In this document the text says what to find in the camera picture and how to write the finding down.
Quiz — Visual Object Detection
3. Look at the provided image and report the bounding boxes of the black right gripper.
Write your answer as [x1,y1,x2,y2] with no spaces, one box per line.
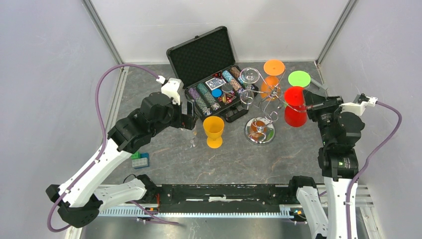
[304,89,346,145]

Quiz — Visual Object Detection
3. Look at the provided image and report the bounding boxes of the red plastic wine glass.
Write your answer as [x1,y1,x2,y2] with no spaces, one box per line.
[284,86,307,127]

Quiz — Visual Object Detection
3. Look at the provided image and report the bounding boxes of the yellow plastic wine glass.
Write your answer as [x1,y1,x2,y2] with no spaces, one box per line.
[203,116,224,149]

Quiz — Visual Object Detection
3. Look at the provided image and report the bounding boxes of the clear wine glass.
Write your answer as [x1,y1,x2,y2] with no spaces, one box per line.
[240,67,260,110]
[181,127,198,148]

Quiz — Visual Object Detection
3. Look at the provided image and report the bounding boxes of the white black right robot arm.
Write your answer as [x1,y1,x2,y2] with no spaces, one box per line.
[287,90,365,239]

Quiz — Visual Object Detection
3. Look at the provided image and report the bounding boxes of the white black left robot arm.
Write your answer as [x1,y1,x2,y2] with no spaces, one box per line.
[46,92,197,228]

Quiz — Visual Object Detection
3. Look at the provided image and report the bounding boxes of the green plastic wine glass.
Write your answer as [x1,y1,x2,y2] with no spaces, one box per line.
[288,70,311,88]

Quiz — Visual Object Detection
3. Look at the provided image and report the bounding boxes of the orange plastic wine glass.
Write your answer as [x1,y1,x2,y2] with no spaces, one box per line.
[259,59,285,101]

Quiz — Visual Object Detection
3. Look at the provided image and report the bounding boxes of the blue round dealer chip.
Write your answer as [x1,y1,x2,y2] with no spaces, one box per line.
[211,89,222,98]

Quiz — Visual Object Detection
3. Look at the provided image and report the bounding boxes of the blue playing card deck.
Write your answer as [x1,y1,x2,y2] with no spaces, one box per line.
[205,77,226,91]

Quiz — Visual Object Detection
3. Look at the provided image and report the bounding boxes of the grey round dealer button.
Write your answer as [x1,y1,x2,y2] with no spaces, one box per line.
[221,83,234,94]

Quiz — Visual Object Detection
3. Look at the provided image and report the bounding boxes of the black poker chip case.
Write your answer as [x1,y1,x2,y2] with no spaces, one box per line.
[166,26,248,122]

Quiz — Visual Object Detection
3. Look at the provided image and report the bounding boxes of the green blue toy bricks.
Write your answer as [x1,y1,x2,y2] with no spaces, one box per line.
[130,152,150,169]

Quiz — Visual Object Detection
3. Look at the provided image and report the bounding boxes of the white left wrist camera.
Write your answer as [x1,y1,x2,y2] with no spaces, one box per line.
[156,76,184,105]

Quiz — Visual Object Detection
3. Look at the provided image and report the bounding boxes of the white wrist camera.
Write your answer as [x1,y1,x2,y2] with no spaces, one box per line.
[340,94,378,117]
[156,76,184,105]

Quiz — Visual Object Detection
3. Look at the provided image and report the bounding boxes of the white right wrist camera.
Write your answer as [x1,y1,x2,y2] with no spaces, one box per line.
[340,94,378,117]

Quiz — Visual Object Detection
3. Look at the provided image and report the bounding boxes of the chrome wire wine glass rack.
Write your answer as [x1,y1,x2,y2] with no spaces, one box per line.
[239,71,293,145]

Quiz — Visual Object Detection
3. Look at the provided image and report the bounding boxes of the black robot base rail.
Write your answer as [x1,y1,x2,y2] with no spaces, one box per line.
[136,174,317,216]

